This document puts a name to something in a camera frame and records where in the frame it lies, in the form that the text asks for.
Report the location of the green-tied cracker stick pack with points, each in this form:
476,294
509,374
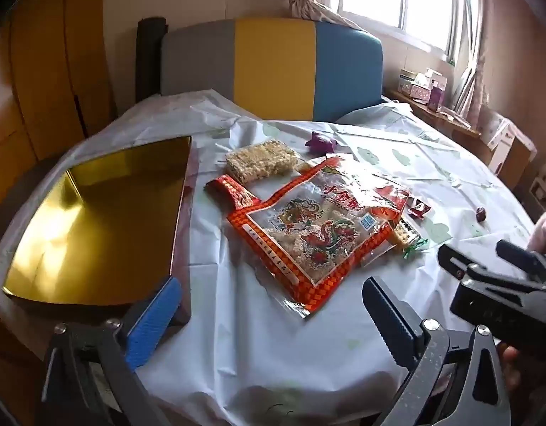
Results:
406,239

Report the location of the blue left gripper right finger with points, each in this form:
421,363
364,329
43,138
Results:
396,321

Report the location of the rice cracker block pack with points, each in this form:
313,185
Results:
260,161

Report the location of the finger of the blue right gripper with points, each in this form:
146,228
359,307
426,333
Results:
532,263
455,261

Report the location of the red date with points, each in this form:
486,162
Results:
480,214

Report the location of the red snack bar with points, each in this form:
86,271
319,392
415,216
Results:
237,195

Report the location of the grey yellow blue chair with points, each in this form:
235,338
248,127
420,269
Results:
276,68

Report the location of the small red candy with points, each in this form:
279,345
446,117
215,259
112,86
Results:
418,208

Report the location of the right hand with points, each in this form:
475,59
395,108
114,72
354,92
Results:
537,241

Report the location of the wooden wardrobe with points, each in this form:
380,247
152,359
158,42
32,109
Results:
55,89

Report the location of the wooden side shelf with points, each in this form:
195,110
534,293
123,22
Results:
500,145

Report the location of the purple candy wrapper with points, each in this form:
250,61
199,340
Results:
321,145

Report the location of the white green-print tablecloth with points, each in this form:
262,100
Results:
244,358

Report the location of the gold tin box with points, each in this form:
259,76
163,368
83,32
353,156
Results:
103,238

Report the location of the large red dragon snack bag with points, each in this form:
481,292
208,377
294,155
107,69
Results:
312,232

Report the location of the black rolled mat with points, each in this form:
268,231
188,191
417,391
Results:
149,35

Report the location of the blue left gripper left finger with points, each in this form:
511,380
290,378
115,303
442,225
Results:
147,320

